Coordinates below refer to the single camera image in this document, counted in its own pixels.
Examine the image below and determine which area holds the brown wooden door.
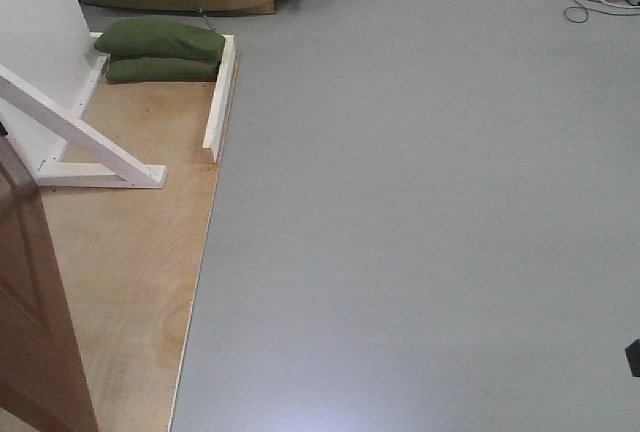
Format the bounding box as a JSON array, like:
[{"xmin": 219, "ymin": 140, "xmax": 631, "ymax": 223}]
[{"xmin": 1, "ymin": 131, "xmax": 98, "ymax": 431}]

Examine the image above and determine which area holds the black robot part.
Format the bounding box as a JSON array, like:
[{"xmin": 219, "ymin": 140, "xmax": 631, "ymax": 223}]
[{"xmin": 625, "ymin": 339, "xmax": 640, "ymax": 378}]

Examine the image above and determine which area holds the far white wooden batten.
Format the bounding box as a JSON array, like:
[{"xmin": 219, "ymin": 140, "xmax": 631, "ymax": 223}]
[{"xmin": 202, "ymin": 35, "xmax": 238, "ymax": 163}]

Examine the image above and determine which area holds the plywood floor panel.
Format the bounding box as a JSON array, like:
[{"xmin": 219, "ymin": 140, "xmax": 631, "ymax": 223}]
[{"xmin": 0, "ymin": 54, "xmax": 241, "ymax": 432}]

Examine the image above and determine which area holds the lower green sandbag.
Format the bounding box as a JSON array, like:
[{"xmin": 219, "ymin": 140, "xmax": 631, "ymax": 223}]
[{"xmin": 105, "ymin": 57, "xmax": 220, "ymax": 83}]

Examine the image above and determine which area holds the green sandbag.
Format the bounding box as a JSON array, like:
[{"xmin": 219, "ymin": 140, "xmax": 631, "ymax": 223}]
[
  {"xmin": 94, "ymin": 19, "xmax": 226, "ymax": 61},
  {"xmin": 105, "ymin": 57, "xmax": 220, "ymax": 83}
]

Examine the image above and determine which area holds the upper green sandbag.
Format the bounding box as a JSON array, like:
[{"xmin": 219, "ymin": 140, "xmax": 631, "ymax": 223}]
[{"xmin": 94, "ymin": 19, "xmax": 226, "ymax": 61}]

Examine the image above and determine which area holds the white wooden door frame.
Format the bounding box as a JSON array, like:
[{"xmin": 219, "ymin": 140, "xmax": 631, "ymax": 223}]
[{"xmin": 1, "ymin": 0, "xmax": 166, "ymax": 188}]

